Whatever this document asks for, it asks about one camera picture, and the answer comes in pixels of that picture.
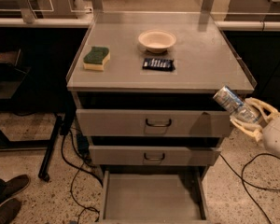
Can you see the silver blue redbull can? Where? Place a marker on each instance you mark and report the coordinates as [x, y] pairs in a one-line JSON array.
[[238, 108]]

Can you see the black table frame leg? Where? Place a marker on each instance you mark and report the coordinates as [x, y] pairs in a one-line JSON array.
[[47, 145]]

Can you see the bottom grey drawer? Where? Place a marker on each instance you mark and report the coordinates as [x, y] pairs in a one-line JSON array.
[[174, 197]]

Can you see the dark shoe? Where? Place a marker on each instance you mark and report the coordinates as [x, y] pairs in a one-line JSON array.
[[13, 186], [9, 210]]

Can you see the top grey drawer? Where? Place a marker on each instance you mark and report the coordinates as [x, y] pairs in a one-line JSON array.
[[155, 123]]

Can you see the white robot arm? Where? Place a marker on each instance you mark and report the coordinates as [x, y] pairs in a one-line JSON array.
[[266, 131]]

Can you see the middle grey drawer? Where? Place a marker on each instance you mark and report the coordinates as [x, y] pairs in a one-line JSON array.
[[158, 156]]

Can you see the cream paper bowl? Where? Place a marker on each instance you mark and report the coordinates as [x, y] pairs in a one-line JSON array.
[[157, 41]]

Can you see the dark shoe upper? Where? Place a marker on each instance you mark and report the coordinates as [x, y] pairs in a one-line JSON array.
[[13, 186]]

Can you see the green yellow sponge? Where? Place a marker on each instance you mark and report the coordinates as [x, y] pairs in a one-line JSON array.
[[96, 58]]

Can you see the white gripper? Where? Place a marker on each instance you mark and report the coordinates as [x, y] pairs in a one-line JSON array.
[[277, 135]]

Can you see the dark shoe lower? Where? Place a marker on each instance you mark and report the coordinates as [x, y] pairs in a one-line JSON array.
[[9, 210]]

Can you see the grey metal drawer cabinet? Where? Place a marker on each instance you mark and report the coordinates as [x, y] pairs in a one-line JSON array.
[[204, 63]]

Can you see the grey drawer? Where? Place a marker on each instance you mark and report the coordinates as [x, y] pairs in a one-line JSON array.
[[174, 197], [155, 123], [158, 156]]

